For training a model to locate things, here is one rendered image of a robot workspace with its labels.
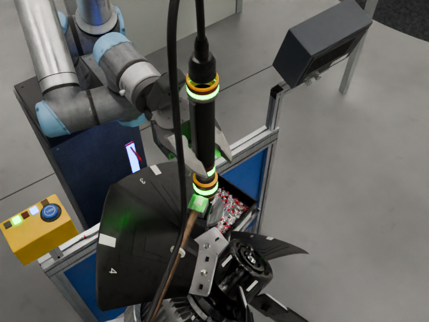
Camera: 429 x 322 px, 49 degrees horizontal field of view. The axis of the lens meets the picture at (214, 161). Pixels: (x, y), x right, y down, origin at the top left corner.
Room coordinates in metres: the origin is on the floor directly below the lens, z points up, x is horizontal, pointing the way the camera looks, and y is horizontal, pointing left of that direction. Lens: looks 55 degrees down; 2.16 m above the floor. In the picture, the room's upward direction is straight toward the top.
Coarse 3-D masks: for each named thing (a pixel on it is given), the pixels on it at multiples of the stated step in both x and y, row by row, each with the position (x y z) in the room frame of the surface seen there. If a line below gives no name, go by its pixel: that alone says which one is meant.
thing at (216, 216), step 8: (192, 200) 0.41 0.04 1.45; (208, 200) 0.41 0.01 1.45; (216, 200) 0.46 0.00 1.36; (192, 208) 0.39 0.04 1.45; (200, 208) 0.39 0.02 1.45; (208, 208) 0.40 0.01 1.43; (216, 208) 0.44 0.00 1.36; (200, 216) 0.39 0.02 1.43; (208, 216) 0.40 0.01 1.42; (216, 216) 0.42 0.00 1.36; (200, 224) 0.40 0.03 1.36; (208, 224) 0.41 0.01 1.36
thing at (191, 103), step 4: (188, 100) 0.43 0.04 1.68; (192, 104) 0.43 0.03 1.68; (192, 108) 0.43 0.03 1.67; (192, 112) 0.43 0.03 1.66; (192, 116) 0.43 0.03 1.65; (192, 120) 0.43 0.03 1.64; (192, 124) 0.43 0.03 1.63; (192, 128) 0.43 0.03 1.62; (192, 132) 0.43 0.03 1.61; (196, 132) 0.43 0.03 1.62; (192, 136) 0.43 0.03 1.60; (196, 136) 0.43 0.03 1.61; (192, 140) 0.43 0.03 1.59; (196, 140) 0.43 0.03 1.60; (192, 144) 0.43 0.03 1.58; (196, 144) 0.43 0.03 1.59; (192, 148) 0.43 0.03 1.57; (196, 148) 0.43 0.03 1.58; (196, 152) 0.43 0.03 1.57; (196, 156) 0.43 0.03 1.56
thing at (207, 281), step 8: (200, 256) 0.38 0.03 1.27; (208, 256) 0.38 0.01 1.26; (216, 256) 0.39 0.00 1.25; (200, 264) 0.36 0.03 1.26; (208, 264) 0.37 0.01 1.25; (200, 272) 0.35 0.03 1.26; (208, 272) 0.36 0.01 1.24; (192, 280) 0.33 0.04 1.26; (200, 280) 0.34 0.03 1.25; (208, 280) 0.34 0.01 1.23; (192, 288) 0.32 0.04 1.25; (208, 288) 0.33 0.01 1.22
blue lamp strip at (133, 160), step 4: (132, 144) 0.72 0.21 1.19; (128, 148) 0.72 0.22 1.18; (128, 152) 0.71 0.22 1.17; (132, 152) 0.72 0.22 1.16; (132, 156) 0.72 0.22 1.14; (132, 160) 0.72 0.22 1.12; (136, 160) 0.72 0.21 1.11; (132, 164) 0.72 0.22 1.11; (136, 164) 0.72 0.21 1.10; (132, 168) 0.71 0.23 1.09; (136, 168) 0.72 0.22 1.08
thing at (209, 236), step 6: (216, 228) 0.49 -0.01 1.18; (204, 234) 0.47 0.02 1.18; (210, 234) 0.47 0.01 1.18; (216, 234) 0.47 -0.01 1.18; (198, 240) 0.46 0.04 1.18; (204, 240) 0.46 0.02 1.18; (210, 240) 0.46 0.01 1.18; (222, 240) 0.46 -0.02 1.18; (210, 246) 0.44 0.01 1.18; (216, 246) 0.44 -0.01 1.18; (222, 246) 0.44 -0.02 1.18; (216, 252) 0.43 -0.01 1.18
